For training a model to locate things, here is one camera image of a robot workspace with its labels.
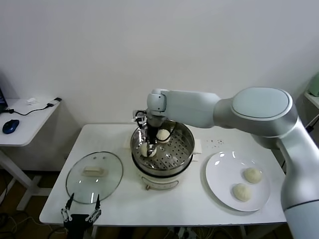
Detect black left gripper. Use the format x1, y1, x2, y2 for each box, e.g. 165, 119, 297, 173
61, 193, 102, 239

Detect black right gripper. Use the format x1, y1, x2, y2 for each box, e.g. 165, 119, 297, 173
146, 119, 160, 158

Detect white steamed baozi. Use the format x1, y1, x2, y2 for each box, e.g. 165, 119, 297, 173
140, 143, 158, 158
243, 167, 263, 185
156, 128, 172, 145
233, 183, 252, 202

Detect glass pot lid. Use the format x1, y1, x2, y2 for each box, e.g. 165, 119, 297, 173
66, 151, 125, 204

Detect steel steamer basket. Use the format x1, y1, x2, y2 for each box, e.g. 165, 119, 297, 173
124, 119, 202, 172

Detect scattered dark crumbs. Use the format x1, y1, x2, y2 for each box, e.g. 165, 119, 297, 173
206, 138, 225, 148

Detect white round plate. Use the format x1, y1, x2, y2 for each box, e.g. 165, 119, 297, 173
205, 151, 272, 213

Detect white power strip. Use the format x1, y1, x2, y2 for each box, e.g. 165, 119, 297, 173
174, 228, 197, 239

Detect white side desk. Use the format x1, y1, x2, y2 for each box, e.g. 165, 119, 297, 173
0, 98, 63, 211

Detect blue computer mouse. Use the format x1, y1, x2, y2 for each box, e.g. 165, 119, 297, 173
2, 119, 20, 134

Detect dark laptop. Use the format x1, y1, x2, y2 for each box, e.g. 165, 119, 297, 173
0, 84, 8, 114

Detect white shelf board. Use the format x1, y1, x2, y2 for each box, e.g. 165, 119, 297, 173
304, 91, 319, 109

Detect pale green container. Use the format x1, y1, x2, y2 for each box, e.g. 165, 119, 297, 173
308, 74, 319, 97

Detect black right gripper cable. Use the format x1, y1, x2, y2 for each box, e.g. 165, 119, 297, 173
163, 125, 176, 144

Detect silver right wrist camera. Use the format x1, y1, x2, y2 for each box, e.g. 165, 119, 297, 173
132, 109, 148, 124

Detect black cable with adapter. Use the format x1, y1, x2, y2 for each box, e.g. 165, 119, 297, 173
4, 98, 63, 117

